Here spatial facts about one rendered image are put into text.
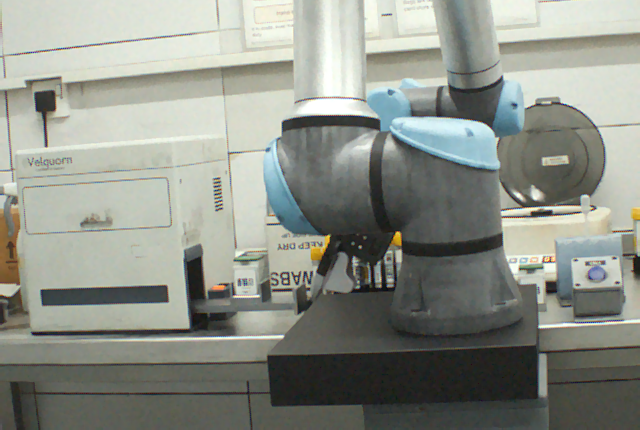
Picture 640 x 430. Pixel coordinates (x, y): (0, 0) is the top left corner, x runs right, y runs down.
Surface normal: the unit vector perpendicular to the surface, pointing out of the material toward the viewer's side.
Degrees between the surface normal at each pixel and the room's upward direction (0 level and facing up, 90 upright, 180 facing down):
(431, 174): 94
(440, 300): 76
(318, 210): 116
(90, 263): 90
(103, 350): 90
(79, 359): 90
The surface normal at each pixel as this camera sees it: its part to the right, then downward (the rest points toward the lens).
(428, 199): -0.40, 0.19
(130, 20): -0.21, 0.07
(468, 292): 0.03, -0.20
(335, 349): -0.09, -0.99
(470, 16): 0.16, 0.47
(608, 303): -0.14, 0.55
